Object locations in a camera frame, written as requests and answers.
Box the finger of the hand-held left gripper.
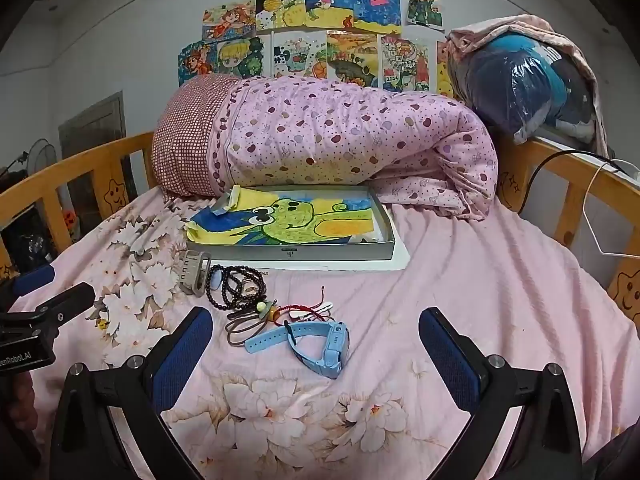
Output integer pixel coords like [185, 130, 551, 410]
[0, 282, 96, 332]
[0, 264, 56, 297]

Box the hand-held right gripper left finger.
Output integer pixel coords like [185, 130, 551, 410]
[50, 306, 215, 480]

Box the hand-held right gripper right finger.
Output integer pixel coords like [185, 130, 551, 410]
[418, 307, 583, 480]

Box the thin golden bangle set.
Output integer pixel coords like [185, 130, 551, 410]
[226, 305, 273, 347]

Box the grey hair claw clip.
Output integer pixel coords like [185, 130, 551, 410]
[177, 250, 213, 296]

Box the dark bead bracelet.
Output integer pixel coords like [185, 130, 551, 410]
[206, 264, 266, 313]

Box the red string bracelet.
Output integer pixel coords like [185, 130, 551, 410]
[257, 286, 337, 326]

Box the blue smart watch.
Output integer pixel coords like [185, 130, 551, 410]
[244, 320, 351, 378]

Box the grey shallow box tray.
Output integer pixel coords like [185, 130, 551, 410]
[185, 185, 411, 263]

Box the pink floral bed sheet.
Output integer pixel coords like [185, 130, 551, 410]
[0, 187, 640, 480]

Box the white flat box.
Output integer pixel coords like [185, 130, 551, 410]
[260, 245, 412, 273]

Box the standing fan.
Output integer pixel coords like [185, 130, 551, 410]
[0, 137, 56, 196]

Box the grey door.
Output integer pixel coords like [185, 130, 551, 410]
[59, 91, 138, 241]

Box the yellow blue cartoon cloth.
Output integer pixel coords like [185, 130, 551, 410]
[186, 186, 391, 247]

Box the rolled pink dotted quilt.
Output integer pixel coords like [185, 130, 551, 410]
[151, 74, 500, 222]

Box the plastic bag of blue clothes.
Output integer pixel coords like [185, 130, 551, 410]
[447, 35, 596, 143]

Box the plastic bag with blue clothes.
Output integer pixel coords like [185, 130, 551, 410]
[445, 14, 611, 158]

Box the black cable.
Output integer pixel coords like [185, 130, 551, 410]
[520, 149, 608, 216]

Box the white wire hanger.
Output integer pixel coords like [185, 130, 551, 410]
[582, 157, 640, 261]

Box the wooden bed frame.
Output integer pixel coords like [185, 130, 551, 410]
[0, 130, 640, 331]

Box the wall of children's drawings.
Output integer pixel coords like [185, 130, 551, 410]
[178, 0, 461, 98]

